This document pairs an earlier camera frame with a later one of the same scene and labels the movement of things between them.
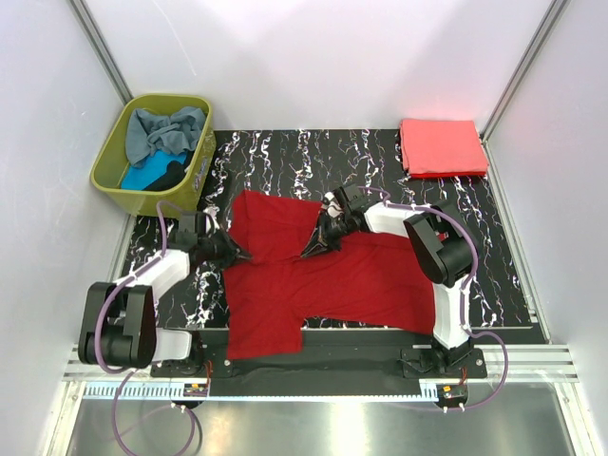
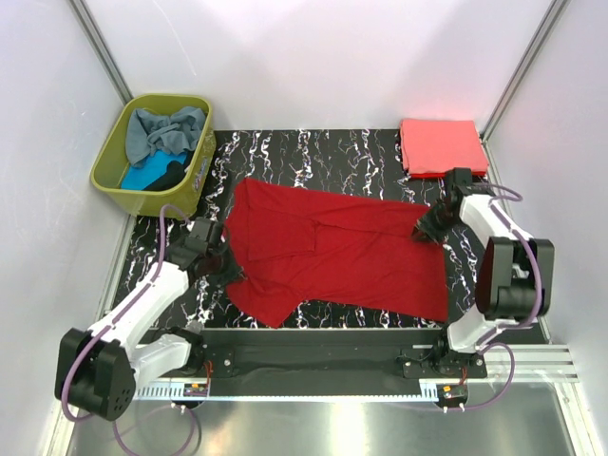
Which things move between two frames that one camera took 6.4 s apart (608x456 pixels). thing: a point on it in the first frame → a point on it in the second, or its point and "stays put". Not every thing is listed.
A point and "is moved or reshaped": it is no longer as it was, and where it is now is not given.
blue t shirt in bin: (137, 178) stays put
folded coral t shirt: (442, 145) stays put
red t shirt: (365, 280) is moved or reshaped
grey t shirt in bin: (176, 133) stays put
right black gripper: (326, 245) → (423, 225)
